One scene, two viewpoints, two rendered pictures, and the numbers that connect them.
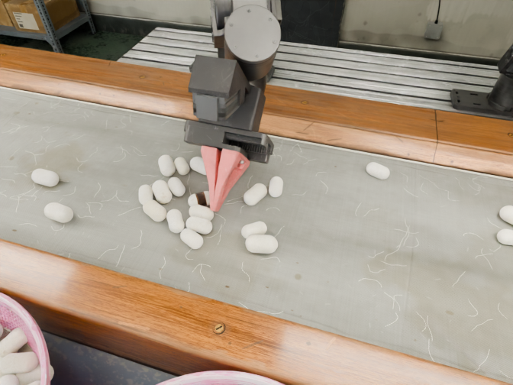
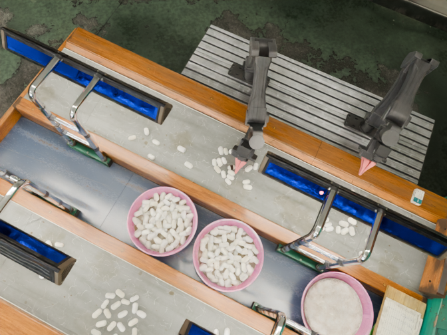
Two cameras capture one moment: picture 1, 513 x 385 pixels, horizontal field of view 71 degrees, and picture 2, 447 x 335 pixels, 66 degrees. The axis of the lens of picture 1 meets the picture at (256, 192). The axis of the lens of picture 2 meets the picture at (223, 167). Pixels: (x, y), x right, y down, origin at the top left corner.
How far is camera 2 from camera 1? 1.01 m
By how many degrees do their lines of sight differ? 25
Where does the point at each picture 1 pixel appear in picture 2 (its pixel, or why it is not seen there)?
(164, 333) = (221, 209)
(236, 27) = (252, 140)
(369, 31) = not seen: outside the picture
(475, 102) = (353, 124)
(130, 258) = (210, 184)
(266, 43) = (259, 145)
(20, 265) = (183, 183)
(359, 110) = (293, 136)
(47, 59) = (169, 76)
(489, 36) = not seen: outside the picture
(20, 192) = (173, 152)
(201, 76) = (241, 151)
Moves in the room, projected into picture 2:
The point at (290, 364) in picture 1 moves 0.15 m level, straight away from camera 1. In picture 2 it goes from (249, 220) to (263, 187)
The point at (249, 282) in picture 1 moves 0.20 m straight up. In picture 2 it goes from (242, 197) to (249, 183)
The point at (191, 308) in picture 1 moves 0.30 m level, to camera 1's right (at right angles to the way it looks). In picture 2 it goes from (227, 203) to (302, 217)
